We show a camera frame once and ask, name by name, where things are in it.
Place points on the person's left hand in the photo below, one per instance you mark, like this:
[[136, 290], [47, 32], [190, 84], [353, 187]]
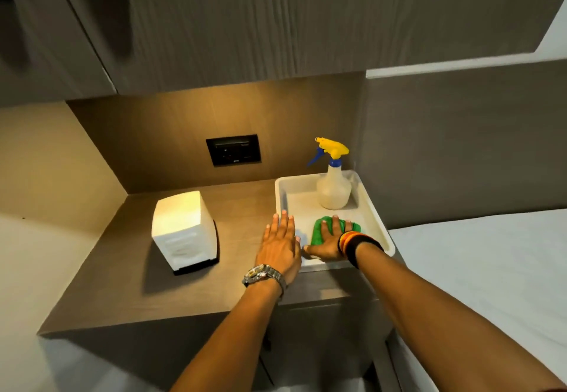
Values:
[[277, 252]]

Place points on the person's right thumb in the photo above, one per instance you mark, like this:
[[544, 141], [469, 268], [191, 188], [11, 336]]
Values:
[[312, 251]]

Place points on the green cleaning cloth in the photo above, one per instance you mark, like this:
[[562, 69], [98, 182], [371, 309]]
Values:
[[317, 232]]

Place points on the narrow grey cabinet door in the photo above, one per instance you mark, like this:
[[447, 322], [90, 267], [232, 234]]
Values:
[[44, 37]]

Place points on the person's left middle finger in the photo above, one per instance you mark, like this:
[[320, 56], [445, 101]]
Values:
[[284, 223]]

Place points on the person's right hand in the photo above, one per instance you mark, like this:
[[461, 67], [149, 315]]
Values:
[[327, 247]]

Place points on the grey wooden headboard panel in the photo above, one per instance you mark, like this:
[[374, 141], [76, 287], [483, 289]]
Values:
[[460, 143]]

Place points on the person's right forearm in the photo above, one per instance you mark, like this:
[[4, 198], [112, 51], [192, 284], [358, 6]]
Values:
[[434, 316]]

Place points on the black wall power outlet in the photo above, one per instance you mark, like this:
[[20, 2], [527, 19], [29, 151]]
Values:
[[233, 150]]

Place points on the white plastic tray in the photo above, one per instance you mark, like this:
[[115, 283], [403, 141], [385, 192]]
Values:
[[301, 201]]

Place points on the bed with white sheet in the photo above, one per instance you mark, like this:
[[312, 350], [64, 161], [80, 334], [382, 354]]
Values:
[[487, 272]]

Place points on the person's left little finger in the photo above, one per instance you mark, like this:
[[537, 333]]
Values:
[[267, 234]]

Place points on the white tissue box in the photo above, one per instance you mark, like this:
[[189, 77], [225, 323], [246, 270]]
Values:
[[181, 232]]

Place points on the person's left thumb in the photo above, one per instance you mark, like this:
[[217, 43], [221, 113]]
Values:
[[298, 245]]

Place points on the silver metal wristwatch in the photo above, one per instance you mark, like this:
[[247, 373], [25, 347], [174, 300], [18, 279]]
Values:
[[262, 274]]

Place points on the grey wooden nightstand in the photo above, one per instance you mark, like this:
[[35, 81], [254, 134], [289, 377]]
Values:
[[310, 338]]

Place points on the black and orange wristbands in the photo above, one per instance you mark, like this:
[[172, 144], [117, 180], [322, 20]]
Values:
[[354, 243]]

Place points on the person's right middle finger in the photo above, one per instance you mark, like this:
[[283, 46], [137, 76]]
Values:
[[335, 224]]

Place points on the person's left forearm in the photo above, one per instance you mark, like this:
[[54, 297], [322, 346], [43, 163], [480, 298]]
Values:
[[234, 338]]

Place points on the spray bottle with yellow nozzle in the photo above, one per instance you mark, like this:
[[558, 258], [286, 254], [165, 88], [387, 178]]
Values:
[[333, 188]]

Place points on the wide grey cabinet door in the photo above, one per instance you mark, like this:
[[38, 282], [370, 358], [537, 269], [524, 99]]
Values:
[[310, 19]]

